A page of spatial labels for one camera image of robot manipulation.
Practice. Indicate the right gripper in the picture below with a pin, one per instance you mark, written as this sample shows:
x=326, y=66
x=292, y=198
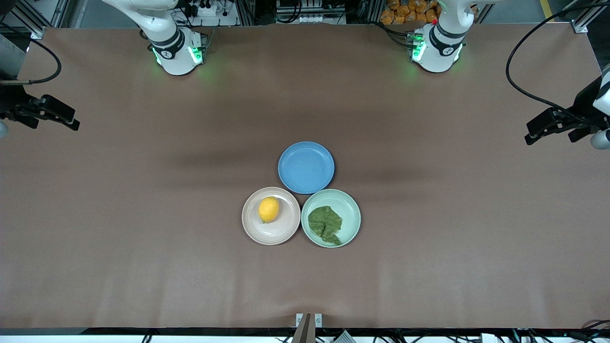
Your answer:
x=10, y=102

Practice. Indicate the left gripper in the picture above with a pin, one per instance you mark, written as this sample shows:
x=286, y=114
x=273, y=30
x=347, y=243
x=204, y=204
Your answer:
x=584, y=104

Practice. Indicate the yellow lemon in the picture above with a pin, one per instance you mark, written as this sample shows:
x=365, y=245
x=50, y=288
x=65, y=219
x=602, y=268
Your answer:
x=269, y=209

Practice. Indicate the green lettuce leaf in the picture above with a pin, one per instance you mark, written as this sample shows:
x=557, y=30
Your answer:
x=325, y=224

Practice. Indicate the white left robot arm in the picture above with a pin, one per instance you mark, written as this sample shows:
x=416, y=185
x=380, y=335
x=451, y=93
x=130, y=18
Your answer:
x=436, y=57

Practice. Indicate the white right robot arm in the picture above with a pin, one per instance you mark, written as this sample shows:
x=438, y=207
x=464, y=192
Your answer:
x=174, y=57

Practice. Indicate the white power strip with plugs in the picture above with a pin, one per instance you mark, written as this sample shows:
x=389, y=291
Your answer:
x=209, y=21

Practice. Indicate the bag of oranges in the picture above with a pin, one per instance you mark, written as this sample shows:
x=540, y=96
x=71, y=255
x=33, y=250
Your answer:
x=400, y=12

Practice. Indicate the mint green plate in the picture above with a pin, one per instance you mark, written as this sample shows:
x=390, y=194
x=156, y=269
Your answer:
x=350, y=212

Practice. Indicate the blue plate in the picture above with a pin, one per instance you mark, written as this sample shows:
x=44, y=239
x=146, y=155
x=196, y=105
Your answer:
x=306, y=167

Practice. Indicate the beige plate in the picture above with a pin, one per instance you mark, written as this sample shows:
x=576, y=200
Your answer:
x=281, y=231

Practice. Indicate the aluminium frame profile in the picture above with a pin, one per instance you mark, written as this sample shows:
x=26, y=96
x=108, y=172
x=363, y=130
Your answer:
x=37, y=32
x=584, y=24

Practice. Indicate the white metal bracket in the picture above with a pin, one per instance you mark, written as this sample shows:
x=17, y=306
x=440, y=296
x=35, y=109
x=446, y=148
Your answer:
x=305, y=331

